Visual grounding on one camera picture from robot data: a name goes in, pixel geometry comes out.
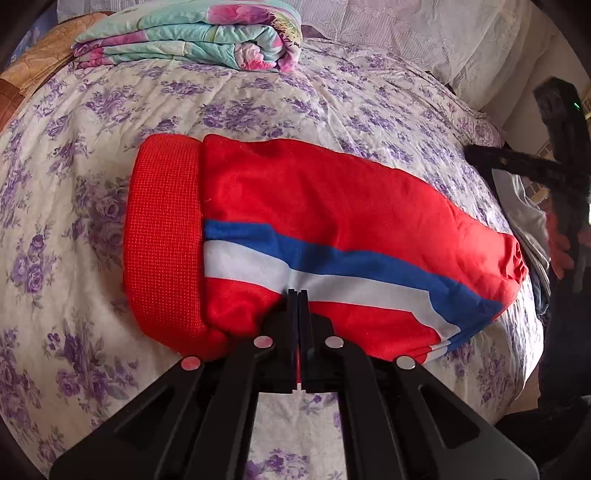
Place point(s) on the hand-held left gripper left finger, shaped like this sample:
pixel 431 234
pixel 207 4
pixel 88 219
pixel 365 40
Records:
pixel 292 318

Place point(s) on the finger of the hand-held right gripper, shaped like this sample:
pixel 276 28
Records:
pixel 512 162

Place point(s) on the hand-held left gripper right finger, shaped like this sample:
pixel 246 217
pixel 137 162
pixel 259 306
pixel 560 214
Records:
pixel 304 323

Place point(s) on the red pants with blue-white stripe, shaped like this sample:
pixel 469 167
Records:
pixel 323 207

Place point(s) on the person's right hand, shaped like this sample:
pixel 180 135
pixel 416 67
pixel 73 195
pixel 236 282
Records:
pixel 559 251

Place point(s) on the grey cloth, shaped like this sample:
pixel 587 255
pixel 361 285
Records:
pixel 521 217

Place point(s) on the white lace pillow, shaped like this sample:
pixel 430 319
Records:
pixel 415 32

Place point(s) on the purple floral bed sheet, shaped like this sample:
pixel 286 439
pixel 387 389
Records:
pixel 83 258

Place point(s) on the folded floral quilt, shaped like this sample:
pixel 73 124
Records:
pixel 194 37

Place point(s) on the orange brown blanket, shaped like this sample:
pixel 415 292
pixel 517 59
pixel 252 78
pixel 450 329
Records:
pixel 37 60

